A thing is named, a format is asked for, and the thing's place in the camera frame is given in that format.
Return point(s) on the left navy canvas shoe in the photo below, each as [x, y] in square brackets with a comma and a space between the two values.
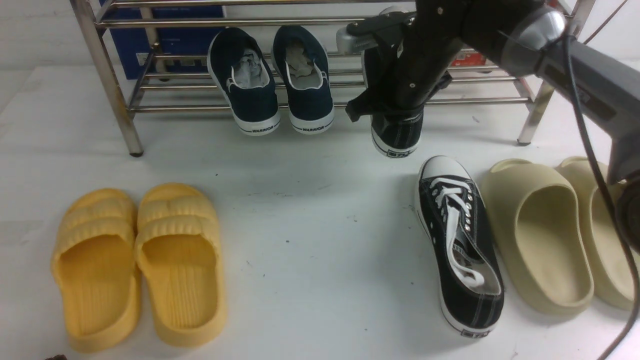
[238, 68]

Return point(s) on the right beige foam slide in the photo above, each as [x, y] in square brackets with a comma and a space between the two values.
[611, 273]

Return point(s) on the right yellow rubber slipper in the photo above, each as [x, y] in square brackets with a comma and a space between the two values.
[179, 252]

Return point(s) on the yellow rubber slipper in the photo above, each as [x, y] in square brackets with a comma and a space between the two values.
[95, 271]
[179, 252]

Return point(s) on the black canvas sneaker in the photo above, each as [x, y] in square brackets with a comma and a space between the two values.
[392, 138]
[451, 211]

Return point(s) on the stainless steel shoe rack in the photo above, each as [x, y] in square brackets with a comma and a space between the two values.
[93, 27]

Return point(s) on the left beige foam slide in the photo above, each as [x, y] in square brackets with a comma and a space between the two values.
[534, 214]

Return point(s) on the right navy canvas shoe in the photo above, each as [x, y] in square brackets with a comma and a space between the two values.
[302, 63]

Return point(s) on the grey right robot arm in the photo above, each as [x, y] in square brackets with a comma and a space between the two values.
[522, 37]

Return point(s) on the beige foam slide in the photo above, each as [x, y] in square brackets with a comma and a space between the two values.
[611, 273]
[534, 214]

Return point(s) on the blue cardboard box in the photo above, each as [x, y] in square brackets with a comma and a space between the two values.
[133, 45]

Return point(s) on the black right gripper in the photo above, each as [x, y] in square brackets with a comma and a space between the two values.
[415, 55]

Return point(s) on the navy canvas shoe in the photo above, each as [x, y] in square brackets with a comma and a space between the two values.
[302, 63]
[238, 68]

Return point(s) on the left yellow rubber slipper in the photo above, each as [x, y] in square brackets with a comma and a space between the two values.
[95, 271]

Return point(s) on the red cardboard box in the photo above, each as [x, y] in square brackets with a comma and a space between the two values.
[468, 58]

